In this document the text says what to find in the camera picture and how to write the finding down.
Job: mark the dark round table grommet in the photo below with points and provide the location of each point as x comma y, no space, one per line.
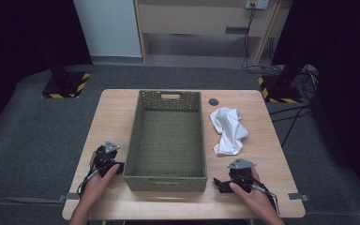
213,102

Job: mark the black stand with striped base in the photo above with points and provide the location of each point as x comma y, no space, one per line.
65,84
281,89

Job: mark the person's right hand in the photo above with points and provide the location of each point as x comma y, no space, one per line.
256,198

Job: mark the green woven basket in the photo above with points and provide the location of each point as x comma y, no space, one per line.
167,146

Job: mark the black curtain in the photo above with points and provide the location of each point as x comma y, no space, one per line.
18,47
343,78

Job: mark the person's left hand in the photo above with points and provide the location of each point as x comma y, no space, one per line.
98,186

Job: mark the white power outlet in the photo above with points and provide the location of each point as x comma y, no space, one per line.
257,3

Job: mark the white cloth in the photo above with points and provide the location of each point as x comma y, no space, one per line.
229,131

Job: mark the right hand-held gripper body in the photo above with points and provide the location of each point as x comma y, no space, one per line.
240,173

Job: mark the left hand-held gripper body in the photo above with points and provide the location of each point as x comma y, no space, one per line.
104,159

